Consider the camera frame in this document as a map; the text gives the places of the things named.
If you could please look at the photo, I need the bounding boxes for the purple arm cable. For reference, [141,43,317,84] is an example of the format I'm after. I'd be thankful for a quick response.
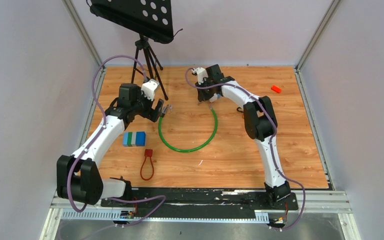
[184,67,307,232]
[65,54,166,229]

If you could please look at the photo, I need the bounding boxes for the white slotted cable duct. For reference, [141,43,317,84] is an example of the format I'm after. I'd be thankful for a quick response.
[60,210,270,224]

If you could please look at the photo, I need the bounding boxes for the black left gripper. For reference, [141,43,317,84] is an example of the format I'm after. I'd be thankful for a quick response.
[131,86,164,122]

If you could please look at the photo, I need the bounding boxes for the black tripod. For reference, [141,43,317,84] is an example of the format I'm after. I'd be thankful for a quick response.
[134,34,169,101]

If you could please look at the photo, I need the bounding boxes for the orange padlock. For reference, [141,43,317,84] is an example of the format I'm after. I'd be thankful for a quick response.
[236,107,244,118]

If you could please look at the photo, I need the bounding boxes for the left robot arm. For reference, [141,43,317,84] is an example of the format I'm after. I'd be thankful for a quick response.
[56,79,164,207]

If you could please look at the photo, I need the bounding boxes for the red cable lock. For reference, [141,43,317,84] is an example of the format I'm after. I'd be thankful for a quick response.
[140,149,155,182]

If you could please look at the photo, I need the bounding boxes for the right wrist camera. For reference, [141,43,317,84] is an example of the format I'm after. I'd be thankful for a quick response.
[192,67,208,87]

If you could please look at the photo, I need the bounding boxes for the small red brick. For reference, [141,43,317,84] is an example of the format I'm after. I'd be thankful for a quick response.
[271,85,282,94]

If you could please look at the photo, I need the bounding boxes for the blue green striped block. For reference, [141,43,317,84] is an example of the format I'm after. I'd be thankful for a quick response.
[122,131,146,147]

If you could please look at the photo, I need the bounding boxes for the white and blue toy brick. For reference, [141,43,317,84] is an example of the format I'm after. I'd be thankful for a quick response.
[209,93,220,103]

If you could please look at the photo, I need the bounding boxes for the green cable lock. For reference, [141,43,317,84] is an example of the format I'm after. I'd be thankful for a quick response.
[157,105,219,154]

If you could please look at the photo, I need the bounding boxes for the black perforated stand tray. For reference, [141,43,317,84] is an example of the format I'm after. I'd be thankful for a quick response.
[88,0,176,44]

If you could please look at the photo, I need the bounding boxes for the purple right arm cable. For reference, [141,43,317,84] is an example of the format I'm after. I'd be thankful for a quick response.
[184,67,307,232]

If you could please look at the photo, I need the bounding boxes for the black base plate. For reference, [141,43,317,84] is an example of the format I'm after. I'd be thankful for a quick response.
[100,187,300,220]

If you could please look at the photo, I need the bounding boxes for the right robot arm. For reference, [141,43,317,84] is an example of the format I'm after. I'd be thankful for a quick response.
[192,64,291,209]

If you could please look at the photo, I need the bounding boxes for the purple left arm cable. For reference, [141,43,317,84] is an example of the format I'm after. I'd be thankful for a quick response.
[65,54,166,229]

